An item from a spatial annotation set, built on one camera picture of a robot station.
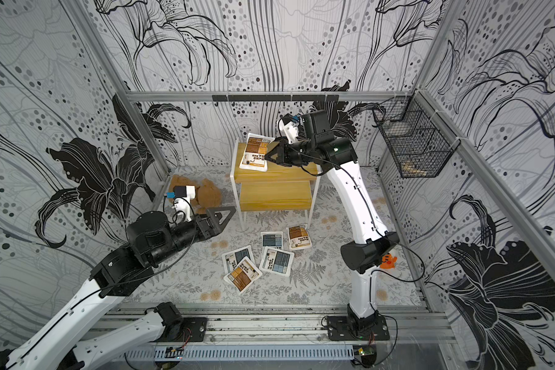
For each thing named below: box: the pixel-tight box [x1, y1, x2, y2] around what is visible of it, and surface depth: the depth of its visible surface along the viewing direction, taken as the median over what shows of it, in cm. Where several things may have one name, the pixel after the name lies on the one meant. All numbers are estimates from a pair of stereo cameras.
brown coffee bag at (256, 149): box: [238, 132, 276, 172], surface depth 70 cm
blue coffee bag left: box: [221, 245, 256, 275], surface depth 90 cm
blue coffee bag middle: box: [259, 245, 295, 277], surface depth 88 cm
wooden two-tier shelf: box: [229, 138, 322, 232], surface depth 86 cm
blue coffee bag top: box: [260, 231, 285, 250], surface depth 95 cm
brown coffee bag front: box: [223, 255, 263, 295], surface depth 84 cm
